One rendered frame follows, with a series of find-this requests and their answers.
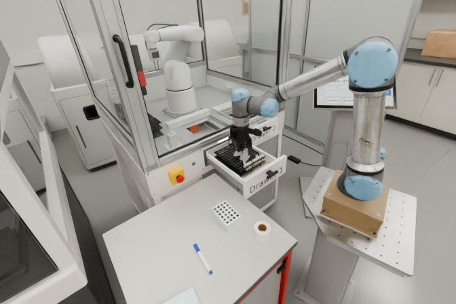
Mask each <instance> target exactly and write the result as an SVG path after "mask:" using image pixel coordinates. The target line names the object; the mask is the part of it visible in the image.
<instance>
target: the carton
mask: <svg viewBox="0 0 456 304"><path fill-rule="evenodd" d="M421 56H433V57H441V58H454V59H456V30H435V31H432V32H429V33H428V36H427V39H426V41H425V45H424V47H423V50H422V53H421Z"/></svg>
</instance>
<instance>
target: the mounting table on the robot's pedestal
mask: <svg viewBox="0 0 456 304"><path fill-rule="evenodd" d="M335 172H336V170H331V169H329V168H325V167H323V166H321V167H320V169H319V170H318V172H317V173H316V175H315V176H314V178H313V180H312V182H311V183H310V185H309V186H308V188H307V190H306V192H305V193H304V195H303V197H302V200H303V201H304V203H305V205H306V206H307V208H308V210H309V212H310V213H311V215H312V217H313V219H314V221H315V222H316V224H317V226H318V227H319V229H320V231H321V232H322V234H323V235H325V236H327V237H326V240H328V241H329V242H332V243H334V244H336V245H338V246H340V247H342V248H344V249H346V250H348V251H350V252H352V253H354V254H356V255H358V256H360V257H362V258H364V259H366V260H368V261H370V262H372V263H374V264H376V265H378V266H380V267H382V268H384V269H386V270H388V271H390V272H392V273H394V274H396V275H398V276H400V277H402V278H403V277H404V276H405V275H406V276H407V277H408V276H409V277H411V276H412V275H413V267H414V252H415V223H416V207H417V198H416V197H414V196H412V195H408V194H405V193H402V192H399V191H395V190H393V189H389V195H388V199H387V206H386V209H385V216H384V221H383V227H382V231H381V238H380V242H379V241H377V240H374V239H373V238H371V237H368V236H366V235H363V234H361V233H359V232H357V231H354V230H353V229H350V228H348V227H346V226H343V225H341V224H339V223H336V222H334V221H332V220H330V219H328V218H325V217H323V216H321V215H319V214H316V213H315V212H312V211H311V209H312V208H313V206H314V204H315V202H316V200H317V198H318V196H319V194H320V192H321V190H322V188H323V186H324V184H325V183H326V181H327V179H328V178H331V179H333V176H334V175H335Z"/></svg>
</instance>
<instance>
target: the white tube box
mask: <svg viewBox="0 0 456 304"><path fill-rule="evenodd" d="M211 212H212V215H213V217H214V218H215V219H216V220H217V221H218V222H219V223H220V224H221V225H222V226H223V228H224V229H225V230H226V231H229V230H231V229H233V228H234V227H235V226H236V225H238V224H240V223H241V222H242V215H241V214H240V213H239V212H238V211H237V210H236V209H234V208H233V207H232V206H231V205H230V204H229V203H228V202H227V201H226V200H225V201H223V202H221V203H219V204H218V205H216V206H215V207H213V208H211Z"/></svg>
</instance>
